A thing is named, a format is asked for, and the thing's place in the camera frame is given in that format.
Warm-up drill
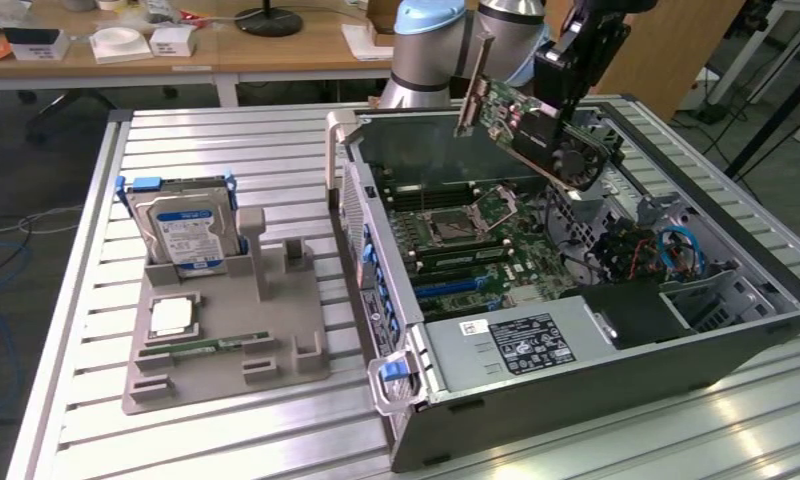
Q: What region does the black office chair base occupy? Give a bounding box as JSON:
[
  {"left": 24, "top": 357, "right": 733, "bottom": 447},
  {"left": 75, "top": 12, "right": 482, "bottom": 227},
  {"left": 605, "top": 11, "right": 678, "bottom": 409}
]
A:
[{"left": 26, "top": 87, "right": 119, "bottom": 146}]

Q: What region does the grey disk bay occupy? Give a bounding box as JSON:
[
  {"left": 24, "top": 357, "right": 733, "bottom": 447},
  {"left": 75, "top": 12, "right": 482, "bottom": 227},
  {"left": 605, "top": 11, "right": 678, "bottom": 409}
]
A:
[{"left": 658, "top": 263, "right": 780, "bottom": 334}]

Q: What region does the metal socket cover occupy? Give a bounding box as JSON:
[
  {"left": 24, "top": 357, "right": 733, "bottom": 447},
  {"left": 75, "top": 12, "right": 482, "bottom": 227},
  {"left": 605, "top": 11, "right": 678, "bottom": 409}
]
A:
[{"left": 470, "top": 182, "right": 519, "bottom": 226}]

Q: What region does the black lamp base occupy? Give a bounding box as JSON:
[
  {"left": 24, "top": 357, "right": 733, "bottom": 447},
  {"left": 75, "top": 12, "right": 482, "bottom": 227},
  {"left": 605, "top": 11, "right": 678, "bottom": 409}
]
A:
[{"left": 234, "top": 0, "right": 306, "bottom": 37}]

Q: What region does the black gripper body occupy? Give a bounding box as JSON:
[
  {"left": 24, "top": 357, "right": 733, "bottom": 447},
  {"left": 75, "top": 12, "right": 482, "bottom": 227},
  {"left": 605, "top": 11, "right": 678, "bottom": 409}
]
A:
[{"left": 559, "top": 0, "right": 657, "bottom": 89}]

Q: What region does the black open PC case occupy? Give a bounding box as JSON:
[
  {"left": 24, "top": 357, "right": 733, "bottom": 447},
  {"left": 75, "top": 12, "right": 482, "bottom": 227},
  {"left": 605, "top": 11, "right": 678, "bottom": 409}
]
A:
[{"left": 329, "top": 99, "right": 800, "bottom": 474}]

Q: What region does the grey parts rack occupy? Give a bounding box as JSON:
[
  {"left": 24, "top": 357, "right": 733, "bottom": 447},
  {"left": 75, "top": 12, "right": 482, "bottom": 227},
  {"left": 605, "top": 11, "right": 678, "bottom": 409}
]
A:
[{"left": 120, "top": 207, "right": 334, "bottom": 417}]

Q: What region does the silver CPU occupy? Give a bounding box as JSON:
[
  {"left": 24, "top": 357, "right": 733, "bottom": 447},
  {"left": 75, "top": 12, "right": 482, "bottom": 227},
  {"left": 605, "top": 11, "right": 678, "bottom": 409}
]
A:
[{"left": 147, "top": 298, "right": 199, "bottom": 337}]

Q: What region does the white paper stack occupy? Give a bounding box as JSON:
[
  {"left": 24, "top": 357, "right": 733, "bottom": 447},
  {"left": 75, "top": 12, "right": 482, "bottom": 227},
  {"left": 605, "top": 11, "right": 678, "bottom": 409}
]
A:
[{"left": 342, "top": 23, "right": 397, "bottom": 62}]

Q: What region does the graphics card with black fan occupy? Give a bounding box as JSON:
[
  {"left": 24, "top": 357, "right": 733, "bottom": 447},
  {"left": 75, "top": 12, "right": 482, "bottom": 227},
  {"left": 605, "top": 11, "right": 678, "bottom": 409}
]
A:
[{"left": 451, "top": 34, "right": 613, "bottom": 194}]

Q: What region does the white bowl holder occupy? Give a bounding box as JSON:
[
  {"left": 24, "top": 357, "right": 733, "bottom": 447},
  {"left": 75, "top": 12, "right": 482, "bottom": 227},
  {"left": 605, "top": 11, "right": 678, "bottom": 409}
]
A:
[{"left": 90, "top": 27, "right": 155, "bottom": 65}]

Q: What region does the plain white box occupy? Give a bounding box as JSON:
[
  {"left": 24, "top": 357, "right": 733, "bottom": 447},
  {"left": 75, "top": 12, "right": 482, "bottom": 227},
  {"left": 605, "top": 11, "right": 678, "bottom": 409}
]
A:
[{"left": 148, "top": 25, "right": 199, "bottom": 58}]

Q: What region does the green RAM stick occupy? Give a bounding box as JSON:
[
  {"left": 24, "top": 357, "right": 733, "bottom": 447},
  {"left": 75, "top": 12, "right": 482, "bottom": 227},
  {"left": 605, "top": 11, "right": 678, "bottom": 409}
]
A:
[{"left": 138, "top": 335, "right": 272, "bottom": 357}]

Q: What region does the white floor box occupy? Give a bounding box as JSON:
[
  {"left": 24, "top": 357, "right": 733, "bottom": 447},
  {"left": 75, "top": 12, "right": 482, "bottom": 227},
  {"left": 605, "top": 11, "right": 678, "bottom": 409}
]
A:
[{"left": 679, "top": 67, "right": 722, "bottom": 114}]

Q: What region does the wooden cabinet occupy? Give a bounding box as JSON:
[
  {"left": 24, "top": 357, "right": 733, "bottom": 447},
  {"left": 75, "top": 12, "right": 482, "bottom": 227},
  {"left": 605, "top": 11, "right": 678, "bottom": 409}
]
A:
[{"left": 546, "top": 0, "right": 749, "bottom": 121}]

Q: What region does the blue expansion slot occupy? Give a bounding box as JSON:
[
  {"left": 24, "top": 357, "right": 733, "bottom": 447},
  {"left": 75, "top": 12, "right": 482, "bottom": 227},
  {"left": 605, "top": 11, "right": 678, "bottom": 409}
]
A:
[{"left": 414, "top": 278, "right": 483, "bottom": 300}]

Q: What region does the black stand pole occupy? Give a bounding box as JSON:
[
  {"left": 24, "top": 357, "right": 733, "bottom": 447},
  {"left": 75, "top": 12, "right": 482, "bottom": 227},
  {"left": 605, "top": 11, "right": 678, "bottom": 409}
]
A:
[{"left": 723, "top": 0, "right": 800, "bottom": 176}]

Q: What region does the green motherboard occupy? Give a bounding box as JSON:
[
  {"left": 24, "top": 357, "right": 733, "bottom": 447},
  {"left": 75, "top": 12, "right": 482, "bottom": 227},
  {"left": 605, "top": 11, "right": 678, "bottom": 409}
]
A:
[{"left": 373, "top": 167, "right": 599, "bottom": 321}]

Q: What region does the hard disk in blue carrier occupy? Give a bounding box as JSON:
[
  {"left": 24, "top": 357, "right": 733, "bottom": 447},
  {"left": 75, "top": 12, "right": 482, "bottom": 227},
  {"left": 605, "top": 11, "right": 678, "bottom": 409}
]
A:
[{"left": 112, "top": 169, "right": 252, "bottom": 279}]

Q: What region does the blue floor cable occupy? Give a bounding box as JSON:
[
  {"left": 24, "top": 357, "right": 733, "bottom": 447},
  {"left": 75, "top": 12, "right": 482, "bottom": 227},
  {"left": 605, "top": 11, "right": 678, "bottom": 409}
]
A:
[{"left": 0, "top": 219, "right": 35, "bottom": 426}]

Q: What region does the wooden desk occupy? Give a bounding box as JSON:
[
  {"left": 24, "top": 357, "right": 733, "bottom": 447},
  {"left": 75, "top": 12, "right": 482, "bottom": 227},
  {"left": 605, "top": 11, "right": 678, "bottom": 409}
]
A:
[{"left": 0, "top": 0, "right": 582, "bottom": 94}]

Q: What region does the black plastic cover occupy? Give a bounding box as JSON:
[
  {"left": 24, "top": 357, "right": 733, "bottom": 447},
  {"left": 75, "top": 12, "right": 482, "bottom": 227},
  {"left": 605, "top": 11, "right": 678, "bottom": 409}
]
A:
[{"left": 577, "top": 282, "right": 699, "bottom": 351}]

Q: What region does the black labelled RAM stick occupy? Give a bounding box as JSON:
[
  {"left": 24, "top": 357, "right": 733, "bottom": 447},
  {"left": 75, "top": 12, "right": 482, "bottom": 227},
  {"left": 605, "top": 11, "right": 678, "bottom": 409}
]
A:
[{"left": 417, "top": 247, "right": 513, "bottom": 274}]

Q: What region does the red wire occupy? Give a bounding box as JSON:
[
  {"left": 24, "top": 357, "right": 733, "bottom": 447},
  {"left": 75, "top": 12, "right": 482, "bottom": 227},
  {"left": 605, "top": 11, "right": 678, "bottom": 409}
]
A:
[{"left": 630, "top": 234, "right": 662, "bottom": 281}]

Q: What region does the CPU socket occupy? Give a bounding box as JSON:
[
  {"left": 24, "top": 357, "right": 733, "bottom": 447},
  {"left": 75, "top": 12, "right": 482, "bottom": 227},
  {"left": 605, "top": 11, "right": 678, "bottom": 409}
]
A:
[{"left": 423, "top": 207, "right": 495, "bottom": 249}]

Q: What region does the brown cardboard box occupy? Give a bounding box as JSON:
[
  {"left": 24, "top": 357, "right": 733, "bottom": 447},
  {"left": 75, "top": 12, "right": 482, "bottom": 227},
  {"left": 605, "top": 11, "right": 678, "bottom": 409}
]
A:
[{"left": 366, "top": 0, "right": 402, "bottom": 36}]

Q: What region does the grey power supply unit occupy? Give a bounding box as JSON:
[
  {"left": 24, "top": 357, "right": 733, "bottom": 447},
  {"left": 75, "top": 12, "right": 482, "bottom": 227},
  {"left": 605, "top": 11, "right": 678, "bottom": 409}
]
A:
[{"left": 413, "top": 294, "right": 621, "bottom": 394}]

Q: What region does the silver perforated drive cage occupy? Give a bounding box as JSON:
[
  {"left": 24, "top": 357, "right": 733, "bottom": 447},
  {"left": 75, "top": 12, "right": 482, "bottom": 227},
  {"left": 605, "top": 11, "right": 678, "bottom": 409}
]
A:
[{"left": 545, "top": 122, "right": 649, "bottom": 239}]

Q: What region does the white box with black lid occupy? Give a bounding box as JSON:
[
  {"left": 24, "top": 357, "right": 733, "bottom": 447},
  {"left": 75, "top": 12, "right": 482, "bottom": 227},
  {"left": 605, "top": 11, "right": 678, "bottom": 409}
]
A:
[{"left": 3, "top": 27, "right": 72, "bottom": 62}]

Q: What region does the blue wire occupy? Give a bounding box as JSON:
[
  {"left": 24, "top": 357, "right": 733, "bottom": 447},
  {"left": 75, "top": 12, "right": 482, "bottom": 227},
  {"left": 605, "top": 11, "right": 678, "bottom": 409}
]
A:
[{"left": 659, "top": 225, "right": 709, "bottom": 281}]

